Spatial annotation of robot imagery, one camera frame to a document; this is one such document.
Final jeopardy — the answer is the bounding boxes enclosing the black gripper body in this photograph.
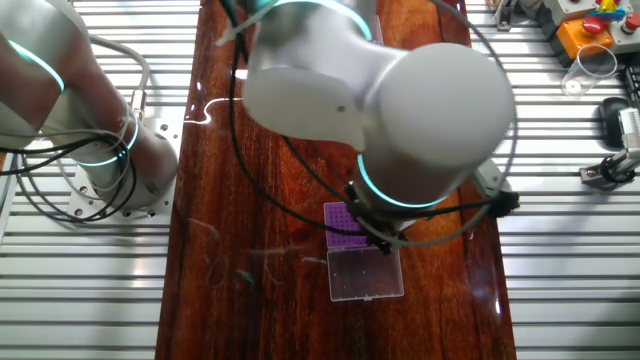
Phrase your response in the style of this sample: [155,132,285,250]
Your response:
[366,233,397,257]

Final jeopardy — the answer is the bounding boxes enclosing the dark wooden board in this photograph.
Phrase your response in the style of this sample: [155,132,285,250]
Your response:
[154,0,517,360]

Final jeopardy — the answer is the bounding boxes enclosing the clear plastic cup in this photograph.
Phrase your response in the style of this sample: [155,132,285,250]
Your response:
[560,43,619,97]

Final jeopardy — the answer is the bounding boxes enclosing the orange emergency stop button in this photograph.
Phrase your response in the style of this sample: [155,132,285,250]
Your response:
[554,16,615,65]

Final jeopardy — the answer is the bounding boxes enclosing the black keyboard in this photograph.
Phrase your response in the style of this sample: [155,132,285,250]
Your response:
[619,64,640,107]

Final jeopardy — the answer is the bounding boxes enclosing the grey control box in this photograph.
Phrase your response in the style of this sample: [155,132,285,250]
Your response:
[542,0,599,26]

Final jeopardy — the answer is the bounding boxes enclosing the grey box red button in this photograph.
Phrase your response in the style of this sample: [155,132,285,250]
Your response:
[609,12,640,55]

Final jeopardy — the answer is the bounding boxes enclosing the colourful small toy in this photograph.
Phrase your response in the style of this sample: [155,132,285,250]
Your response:
[594,0,627,22]

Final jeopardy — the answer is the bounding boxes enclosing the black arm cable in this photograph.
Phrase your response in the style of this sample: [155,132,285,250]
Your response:
[218,0,506,237]

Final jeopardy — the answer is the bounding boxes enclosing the black ring clamp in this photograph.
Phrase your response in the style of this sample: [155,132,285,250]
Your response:
[599,156,637,184]

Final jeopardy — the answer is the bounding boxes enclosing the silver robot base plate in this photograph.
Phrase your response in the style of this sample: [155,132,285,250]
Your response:
[67,117,184,226]

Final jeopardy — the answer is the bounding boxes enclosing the black base cables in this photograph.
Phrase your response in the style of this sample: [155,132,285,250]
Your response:
[0,132,140,224]

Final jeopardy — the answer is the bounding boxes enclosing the aluminium corner bracket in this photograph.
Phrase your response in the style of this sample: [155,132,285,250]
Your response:
[493,0,519,32]

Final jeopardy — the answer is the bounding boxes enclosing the silver ribbed camera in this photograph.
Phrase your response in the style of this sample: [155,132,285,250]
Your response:
[618,106,640,147]

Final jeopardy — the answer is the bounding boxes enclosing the grey cable with metal connector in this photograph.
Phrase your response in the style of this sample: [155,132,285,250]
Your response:
[84,34,151,122]

